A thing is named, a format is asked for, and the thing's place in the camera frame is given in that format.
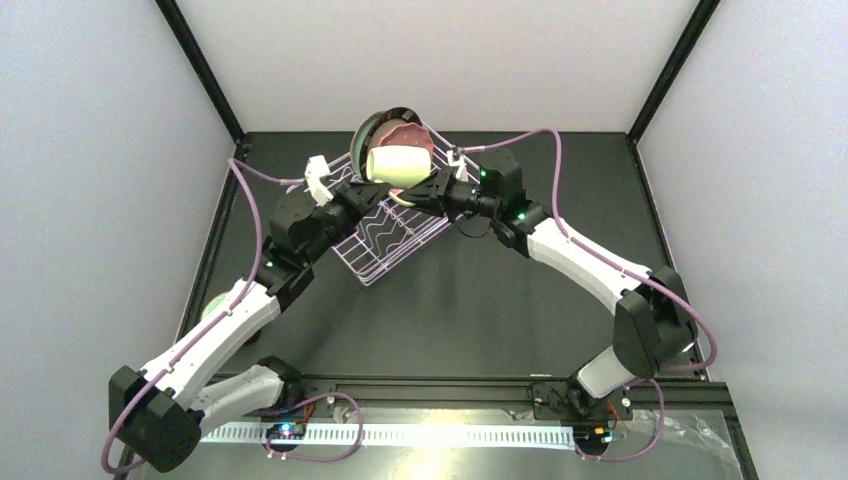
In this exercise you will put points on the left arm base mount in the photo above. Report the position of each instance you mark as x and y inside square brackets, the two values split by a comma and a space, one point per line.
[304, 405]

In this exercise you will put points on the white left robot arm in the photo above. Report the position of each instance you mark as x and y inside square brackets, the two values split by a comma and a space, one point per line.
[164, 409]

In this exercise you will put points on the black frame post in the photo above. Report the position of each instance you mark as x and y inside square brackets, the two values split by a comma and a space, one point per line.
[182, 32]
[681, 51]

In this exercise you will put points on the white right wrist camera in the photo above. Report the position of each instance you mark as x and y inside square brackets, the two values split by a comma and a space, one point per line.
[457, 163]

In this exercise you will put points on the black left frame post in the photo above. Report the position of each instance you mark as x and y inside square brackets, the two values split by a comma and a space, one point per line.
[182, 32]

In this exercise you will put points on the white wire dish rack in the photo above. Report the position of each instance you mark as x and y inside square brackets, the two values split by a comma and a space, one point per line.
[390, 233]

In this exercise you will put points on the green ceramic mug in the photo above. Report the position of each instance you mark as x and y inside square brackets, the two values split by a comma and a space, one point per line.
[398, 165]

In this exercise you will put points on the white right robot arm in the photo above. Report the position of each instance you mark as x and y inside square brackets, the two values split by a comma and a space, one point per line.
[650, 329]

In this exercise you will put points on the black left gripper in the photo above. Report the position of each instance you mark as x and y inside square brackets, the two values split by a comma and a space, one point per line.
[361, 195]

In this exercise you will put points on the mint green flower plate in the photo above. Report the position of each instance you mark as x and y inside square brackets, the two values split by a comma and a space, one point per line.
[360, 143]

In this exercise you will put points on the white slotted cable duct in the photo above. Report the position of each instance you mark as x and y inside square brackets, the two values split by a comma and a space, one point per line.
[434, 435]

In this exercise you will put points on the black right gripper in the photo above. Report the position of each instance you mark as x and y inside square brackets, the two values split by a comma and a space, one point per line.
[438, 192]

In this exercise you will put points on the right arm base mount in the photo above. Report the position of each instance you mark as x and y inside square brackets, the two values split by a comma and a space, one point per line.
[596, 423]

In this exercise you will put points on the mint green brown bowl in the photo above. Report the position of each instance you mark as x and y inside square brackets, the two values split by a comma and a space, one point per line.
[212, 308]

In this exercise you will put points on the pink polka dot plate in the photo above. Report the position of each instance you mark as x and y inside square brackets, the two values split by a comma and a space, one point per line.
[408, 135]

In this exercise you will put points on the black right frame post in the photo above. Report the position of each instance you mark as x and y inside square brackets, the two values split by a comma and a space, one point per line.
[681, 51]

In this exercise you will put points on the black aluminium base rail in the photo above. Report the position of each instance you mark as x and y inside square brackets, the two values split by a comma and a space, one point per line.
[684, 430]

